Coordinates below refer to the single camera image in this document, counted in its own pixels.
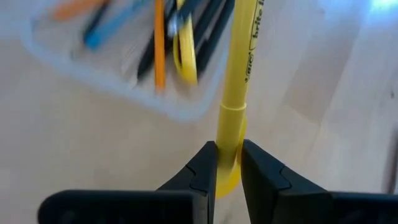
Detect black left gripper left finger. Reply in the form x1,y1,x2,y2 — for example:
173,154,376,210
37,141,218,224

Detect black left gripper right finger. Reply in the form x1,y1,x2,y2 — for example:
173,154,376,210
241,139,398,224

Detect yellow highlighter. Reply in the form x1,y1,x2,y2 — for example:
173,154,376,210
215,0,265,200
172,0,199,85

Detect plain orange pencil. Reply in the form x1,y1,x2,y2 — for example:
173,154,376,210
154,0,167,94

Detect black and clear pen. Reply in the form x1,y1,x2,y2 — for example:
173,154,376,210
166,0,203,38

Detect blue ballpoint pen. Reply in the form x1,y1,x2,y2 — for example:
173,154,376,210
83,0,147,50

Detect orange pencil yellow eraser cap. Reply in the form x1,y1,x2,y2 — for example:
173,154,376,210
52,0,106,22

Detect clear plastic supply box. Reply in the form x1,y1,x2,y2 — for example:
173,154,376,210
18,0,237,123

